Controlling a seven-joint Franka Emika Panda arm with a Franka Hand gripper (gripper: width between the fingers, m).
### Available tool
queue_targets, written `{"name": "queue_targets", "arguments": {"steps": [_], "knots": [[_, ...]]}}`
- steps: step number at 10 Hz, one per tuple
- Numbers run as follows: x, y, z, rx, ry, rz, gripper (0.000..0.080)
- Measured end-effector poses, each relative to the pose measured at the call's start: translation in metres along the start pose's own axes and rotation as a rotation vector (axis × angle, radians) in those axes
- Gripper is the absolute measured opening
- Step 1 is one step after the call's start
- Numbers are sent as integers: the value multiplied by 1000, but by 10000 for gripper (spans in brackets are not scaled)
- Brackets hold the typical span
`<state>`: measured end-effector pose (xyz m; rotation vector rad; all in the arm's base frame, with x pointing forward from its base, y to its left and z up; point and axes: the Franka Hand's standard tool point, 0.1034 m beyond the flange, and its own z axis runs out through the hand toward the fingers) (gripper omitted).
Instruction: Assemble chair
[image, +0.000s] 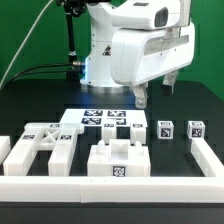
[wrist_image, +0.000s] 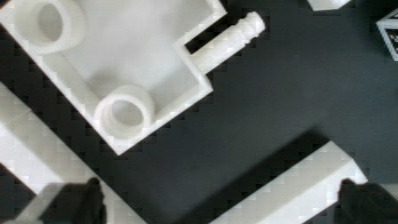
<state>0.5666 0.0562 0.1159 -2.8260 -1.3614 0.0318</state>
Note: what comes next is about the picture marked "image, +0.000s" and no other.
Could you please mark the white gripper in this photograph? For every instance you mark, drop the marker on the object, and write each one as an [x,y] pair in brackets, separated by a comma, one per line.
[139,56]

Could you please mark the white chair seat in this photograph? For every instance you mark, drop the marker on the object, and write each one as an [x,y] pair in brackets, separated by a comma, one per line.
[119,158]

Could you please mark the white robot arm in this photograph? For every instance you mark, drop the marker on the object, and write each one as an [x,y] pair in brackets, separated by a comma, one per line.
[106,19]

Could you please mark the white tagged cube nut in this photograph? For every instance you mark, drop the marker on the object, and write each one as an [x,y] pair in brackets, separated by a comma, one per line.
[165,129]
[196,129]

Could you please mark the white tagged cube nut far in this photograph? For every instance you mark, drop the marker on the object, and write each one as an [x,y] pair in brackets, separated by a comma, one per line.
[196,129]

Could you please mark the white U-shaped obstacle fence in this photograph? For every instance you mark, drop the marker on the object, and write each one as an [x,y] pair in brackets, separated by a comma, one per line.
[83,189]

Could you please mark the white block at left edge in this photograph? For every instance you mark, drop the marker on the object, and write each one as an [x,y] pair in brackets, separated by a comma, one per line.
[4,147]

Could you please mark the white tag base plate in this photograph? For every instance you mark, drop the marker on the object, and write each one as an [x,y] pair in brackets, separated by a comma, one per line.
[96,117]

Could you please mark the black camera stand pole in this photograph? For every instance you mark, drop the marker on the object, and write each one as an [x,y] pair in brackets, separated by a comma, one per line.
[72,8]

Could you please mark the white chair back frame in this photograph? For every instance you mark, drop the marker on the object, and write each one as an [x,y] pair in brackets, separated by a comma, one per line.
[58,138]

